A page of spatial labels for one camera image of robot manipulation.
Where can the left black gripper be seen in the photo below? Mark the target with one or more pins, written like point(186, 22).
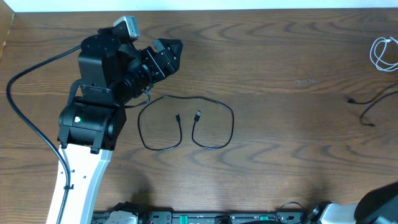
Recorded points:
point(157, 63)

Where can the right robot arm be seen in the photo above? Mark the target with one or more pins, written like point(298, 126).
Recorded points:
point(378, 206)

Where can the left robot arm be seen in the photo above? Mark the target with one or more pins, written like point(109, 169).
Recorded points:
point(113, 72)

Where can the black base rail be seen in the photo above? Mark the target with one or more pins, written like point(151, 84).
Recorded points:
point(128, 212)

